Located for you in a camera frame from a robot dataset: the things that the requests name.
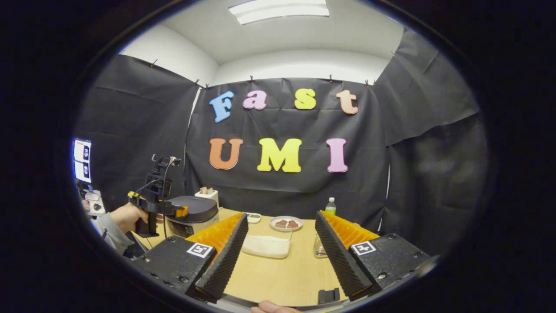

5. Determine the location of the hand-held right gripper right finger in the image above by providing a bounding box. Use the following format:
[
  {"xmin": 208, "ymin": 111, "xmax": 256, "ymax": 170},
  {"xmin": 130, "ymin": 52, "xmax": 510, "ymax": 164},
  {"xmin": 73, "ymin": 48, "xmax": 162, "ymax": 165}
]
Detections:
[{"xmin": 315, "ymin": 210, "xmax": 430, "ymax": 301}]

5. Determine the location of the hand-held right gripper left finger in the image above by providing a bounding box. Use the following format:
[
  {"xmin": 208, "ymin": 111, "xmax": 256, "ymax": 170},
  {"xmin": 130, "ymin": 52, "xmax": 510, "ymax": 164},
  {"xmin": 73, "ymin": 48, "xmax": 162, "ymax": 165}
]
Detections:
[{"xmin": 132, "ymin": 212, "xmax": 249, "ymax": 303}]

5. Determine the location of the black silver rice cooker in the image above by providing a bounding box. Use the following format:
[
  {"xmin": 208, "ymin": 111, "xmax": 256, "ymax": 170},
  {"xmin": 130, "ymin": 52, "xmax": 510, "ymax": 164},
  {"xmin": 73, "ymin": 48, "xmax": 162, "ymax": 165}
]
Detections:
[{"xmin": 165, "ymin": 196, "xmax": 219, "ymax": 238}]

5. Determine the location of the metal wire chopstick holder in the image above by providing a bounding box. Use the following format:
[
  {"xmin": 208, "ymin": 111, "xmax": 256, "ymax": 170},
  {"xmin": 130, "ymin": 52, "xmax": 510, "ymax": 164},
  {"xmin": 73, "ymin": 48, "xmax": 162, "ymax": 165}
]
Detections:
[{"xmin": 314, "ymin": 233, "xmax": 329, "ymax": 259}]

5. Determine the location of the white toaster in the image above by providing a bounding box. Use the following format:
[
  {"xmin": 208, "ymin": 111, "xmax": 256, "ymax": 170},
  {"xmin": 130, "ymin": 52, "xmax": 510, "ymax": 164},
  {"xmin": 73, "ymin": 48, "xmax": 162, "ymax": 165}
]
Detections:
[{"xmin": 194, "ymin": 187, "xmax": 220, "ymax": 209}]

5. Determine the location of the white side desk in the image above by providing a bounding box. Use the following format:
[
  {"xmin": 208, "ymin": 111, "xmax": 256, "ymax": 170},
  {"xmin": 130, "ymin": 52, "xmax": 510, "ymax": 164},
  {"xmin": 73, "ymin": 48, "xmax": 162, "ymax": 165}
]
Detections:
[{"xmin": 83, "ymin": 189, "xmax": 106, "ymax": 216}]

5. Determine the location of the white round plate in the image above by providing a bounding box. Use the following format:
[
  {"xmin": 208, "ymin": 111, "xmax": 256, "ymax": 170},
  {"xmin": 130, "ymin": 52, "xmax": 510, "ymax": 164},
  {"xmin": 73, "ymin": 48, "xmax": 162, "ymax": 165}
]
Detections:
[{"xmin": 269, "ymin": 216, "xmax": 304, "ymax": 232}]

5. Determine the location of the computer monitor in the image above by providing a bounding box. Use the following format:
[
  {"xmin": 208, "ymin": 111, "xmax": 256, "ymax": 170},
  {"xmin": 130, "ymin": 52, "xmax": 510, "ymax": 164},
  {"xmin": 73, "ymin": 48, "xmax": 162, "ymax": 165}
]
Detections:
[{"xmin": 73, "ymin": 138, "xmax": 93, "ymax": 183}]

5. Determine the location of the black backdrop cloth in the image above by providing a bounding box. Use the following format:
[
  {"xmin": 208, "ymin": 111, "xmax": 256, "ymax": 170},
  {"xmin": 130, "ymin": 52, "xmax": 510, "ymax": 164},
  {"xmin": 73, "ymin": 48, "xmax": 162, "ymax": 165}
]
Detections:
[{"xmin": 72, "ymin": 28, "xmax": 489, "ymax": 257}]

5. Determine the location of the large ceiling light panel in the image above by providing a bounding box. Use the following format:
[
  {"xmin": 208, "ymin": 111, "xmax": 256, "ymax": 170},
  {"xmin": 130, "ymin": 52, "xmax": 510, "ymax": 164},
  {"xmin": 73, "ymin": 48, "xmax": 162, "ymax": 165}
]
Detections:
[{"xmin": 229, "ymin": 0, "xmax": 330, "ymax": 25}]

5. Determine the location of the small black bracket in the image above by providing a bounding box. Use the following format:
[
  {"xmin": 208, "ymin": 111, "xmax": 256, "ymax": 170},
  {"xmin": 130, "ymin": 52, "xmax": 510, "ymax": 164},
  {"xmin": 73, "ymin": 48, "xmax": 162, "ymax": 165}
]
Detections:
[{"xmin": 318, "ymin": 288, "xmax": 341, "ymax": 305}]

